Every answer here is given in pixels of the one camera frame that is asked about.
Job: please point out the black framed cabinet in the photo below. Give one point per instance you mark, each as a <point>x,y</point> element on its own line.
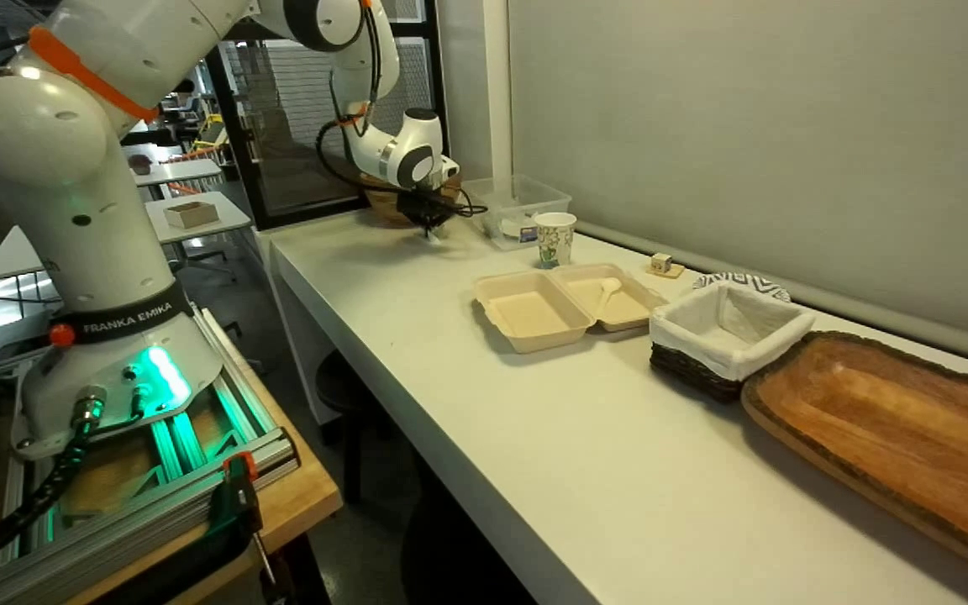
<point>325,111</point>

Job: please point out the small beige crumpled object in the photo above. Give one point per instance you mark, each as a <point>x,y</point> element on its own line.
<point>664,267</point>

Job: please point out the wooden tray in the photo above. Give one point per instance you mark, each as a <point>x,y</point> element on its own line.
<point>881,421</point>

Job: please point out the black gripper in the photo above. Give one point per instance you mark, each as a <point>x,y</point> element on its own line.
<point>426,207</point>

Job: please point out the clear plastic container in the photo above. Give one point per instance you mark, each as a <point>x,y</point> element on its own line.
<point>509,221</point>

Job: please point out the beige foam clamshell container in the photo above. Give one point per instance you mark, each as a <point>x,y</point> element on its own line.
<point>554,307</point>

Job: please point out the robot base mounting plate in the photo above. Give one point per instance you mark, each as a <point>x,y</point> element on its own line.
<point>160,504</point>

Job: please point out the patterned paper cup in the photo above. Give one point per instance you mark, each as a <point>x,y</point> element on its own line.
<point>553,235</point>

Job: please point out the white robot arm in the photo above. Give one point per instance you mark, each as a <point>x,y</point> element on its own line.
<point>128,349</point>

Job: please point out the black wicker basket white liner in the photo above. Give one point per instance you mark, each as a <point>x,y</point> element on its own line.
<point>721,335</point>

